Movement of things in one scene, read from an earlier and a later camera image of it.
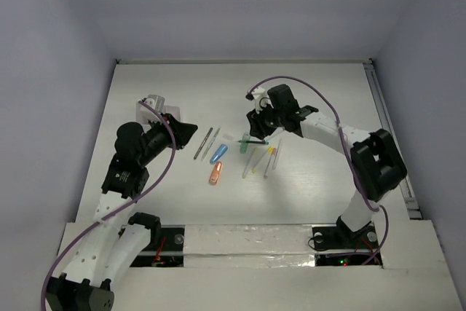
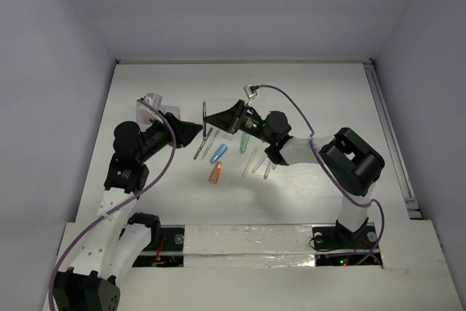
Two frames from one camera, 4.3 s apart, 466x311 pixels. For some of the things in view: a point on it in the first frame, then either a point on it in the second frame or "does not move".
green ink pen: [255, 141] → [204, 120]
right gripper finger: [256, 124] → [228, 122]
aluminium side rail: [406, 189] does not move
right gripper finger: [261, 127] → [228, 118]
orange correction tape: [215, 172] does not move
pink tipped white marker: [274, 151] does not move
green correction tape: [243, 147] does not move
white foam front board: [271, 267] does not move
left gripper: [175, 132] does not move
